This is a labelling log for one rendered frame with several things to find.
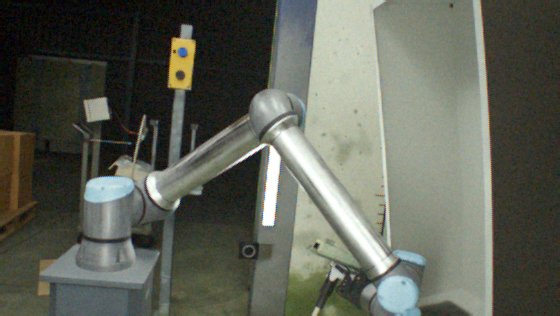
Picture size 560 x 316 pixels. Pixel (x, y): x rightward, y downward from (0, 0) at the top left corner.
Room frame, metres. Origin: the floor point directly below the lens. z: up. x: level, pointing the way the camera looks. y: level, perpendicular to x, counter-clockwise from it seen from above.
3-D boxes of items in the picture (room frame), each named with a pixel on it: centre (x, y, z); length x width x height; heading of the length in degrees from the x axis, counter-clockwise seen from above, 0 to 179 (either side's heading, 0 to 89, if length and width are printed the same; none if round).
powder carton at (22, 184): (3.56, 2.63, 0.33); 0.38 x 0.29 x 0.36; 16
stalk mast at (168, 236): (2.09, 0.57, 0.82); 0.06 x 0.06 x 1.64; 9
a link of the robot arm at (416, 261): (0.99, -0.37, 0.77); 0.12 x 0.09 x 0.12; 157
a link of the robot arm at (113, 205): (1.21, 0.53, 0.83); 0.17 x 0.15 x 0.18; 157
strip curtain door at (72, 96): (10.00, 6.08, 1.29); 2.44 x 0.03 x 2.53; 99
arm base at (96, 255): (1.20, 0.53, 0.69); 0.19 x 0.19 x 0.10
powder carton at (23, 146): (3.55, 2.62, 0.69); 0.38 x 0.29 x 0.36; 14
